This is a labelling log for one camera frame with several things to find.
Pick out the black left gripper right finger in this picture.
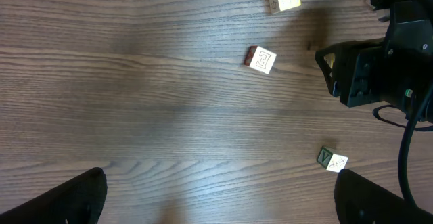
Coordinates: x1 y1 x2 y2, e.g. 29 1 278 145
334 169 432 224

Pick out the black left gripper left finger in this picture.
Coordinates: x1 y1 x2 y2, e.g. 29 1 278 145
1 167 108 224

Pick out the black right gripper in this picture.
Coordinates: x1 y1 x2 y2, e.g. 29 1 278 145
315 38 392 108

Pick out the wooden block with E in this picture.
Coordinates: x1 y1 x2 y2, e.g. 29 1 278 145
244 46 277 74

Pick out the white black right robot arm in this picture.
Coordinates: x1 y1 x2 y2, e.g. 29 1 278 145
315 0 432 117

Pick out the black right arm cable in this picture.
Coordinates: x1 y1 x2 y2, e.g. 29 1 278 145
371 81 433 208

